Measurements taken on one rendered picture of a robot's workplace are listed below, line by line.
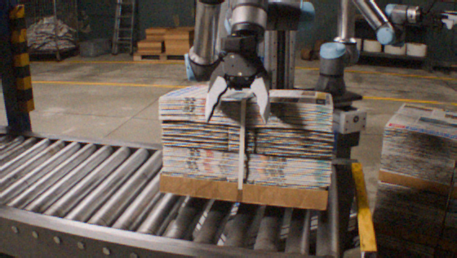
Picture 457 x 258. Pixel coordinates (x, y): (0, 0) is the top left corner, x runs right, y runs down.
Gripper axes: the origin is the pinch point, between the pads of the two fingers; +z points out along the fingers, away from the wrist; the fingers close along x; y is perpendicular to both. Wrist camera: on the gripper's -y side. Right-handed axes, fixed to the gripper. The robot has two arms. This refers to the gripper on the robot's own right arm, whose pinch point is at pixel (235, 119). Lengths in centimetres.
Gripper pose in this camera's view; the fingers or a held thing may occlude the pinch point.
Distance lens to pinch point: 77.4
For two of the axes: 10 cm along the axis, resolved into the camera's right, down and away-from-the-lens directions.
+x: -9.8, -0.5, 2.1
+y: 1.9, 2.8, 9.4
